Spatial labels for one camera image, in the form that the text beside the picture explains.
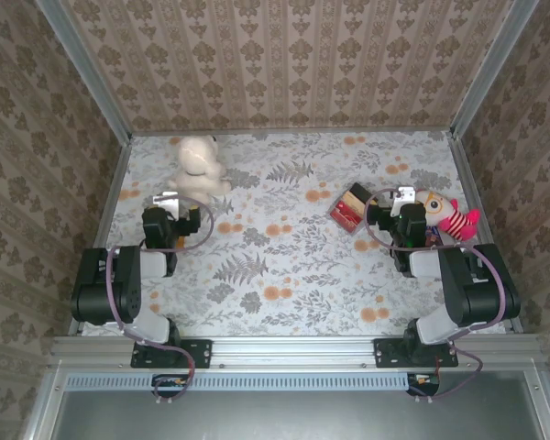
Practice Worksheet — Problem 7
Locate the red black card box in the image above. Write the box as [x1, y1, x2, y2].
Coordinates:
[328, 181, 373, 236]

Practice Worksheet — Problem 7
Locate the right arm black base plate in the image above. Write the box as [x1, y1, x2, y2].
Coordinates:
[373, 337, 459, 369]

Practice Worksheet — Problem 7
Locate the white plush bear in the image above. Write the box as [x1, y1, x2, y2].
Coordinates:
[167, 134, 234, 205]

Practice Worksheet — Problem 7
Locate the pink striped plush toy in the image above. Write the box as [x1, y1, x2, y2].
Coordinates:
[414, 188, 482, 242]

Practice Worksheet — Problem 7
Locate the aluminium frame post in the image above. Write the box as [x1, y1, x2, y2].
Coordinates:
[449, 0, 541, 138]
[35, 0, 134, 141]

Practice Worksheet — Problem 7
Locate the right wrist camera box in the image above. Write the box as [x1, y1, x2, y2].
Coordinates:
[391, 185, 417, 207]

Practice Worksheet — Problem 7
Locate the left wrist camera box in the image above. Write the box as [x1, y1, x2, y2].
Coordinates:
[152, 191, 183, 217]

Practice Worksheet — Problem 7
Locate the floral table cover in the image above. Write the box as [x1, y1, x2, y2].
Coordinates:
[80, 131, 509, 339]

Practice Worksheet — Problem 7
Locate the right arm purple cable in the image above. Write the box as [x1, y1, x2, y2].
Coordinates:
[364, 186, 509, 405]

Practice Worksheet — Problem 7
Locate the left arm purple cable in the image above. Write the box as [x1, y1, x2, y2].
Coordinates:
[104, 192, 215, 405]

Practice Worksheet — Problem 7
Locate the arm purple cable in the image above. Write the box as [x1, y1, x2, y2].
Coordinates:
[104, 192, 215, 405]
[364, 186, 509, 405]

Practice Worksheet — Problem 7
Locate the long aluminium base rail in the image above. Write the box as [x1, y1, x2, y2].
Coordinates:
[49, 334, 542, 371]

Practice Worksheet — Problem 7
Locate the grey slotted cable duct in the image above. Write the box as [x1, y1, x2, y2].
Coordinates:
[66, 371, 441, 392]

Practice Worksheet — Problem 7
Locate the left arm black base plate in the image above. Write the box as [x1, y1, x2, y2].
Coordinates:
[130, 337, 213, 370]

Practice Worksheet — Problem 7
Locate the grey metal sheet panel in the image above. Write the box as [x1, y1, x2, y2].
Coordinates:
[22, 361, 550, 440]

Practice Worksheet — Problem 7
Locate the aluminium side rail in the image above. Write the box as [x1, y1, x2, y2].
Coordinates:
[67, 135, 133, 338]
[451, 132, 524, 334]

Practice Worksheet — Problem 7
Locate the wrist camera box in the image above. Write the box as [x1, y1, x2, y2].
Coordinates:
[152, 191, 183, 217]
[391, 185, 417, 207]

